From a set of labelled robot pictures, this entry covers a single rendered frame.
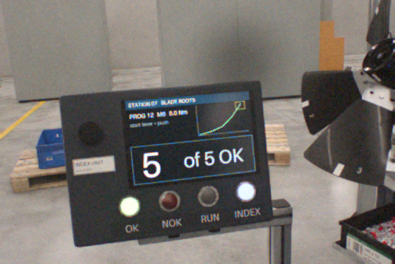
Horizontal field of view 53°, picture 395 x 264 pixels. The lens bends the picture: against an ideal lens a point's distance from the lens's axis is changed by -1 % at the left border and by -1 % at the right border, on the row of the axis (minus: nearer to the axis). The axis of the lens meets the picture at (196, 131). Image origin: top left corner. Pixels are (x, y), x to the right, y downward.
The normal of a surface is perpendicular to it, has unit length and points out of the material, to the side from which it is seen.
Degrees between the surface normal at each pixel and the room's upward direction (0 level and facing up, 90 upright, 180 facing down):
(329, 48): 90
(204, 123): 75
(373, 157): 45
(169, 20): 90
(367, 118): 52
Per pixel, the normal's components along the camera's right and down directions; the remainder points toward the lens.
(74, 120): 0.17, 0.00
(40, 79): 0.14, 0.26
